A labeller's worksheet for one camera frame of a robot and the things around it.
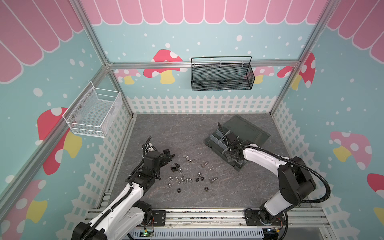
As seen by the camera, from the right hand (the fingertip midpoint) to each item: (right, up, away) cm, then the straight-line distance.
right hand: (232, 154), depth 91 cm
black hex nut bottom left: (-32, -19, -8) cm, 38 cm away
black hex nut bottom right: (-16, -18, -8) cm, 26 cm away
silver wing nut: (-28, -2, +3) cm, 28 cm away
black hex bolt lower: (-35, -8, -1) cm, 37 cm away
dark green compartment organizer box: (+15, +12, +18) cm, 26 cm away
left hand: (-41, 0, -7) cm, 41 cm away
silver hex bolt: (-17, -6, +1) cm, 18 cm away
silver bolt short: (-12, -14, -4) cm, 18 cm away
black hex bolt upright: (-34, -7, 0) cm, 34 cm away
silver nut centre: (-20, -11, -4) cm, 23 cm away
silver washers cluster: (-34, -13, -4) cm, 36 cm away
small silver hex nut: (-26, -5, +3) cm, 26 cm away
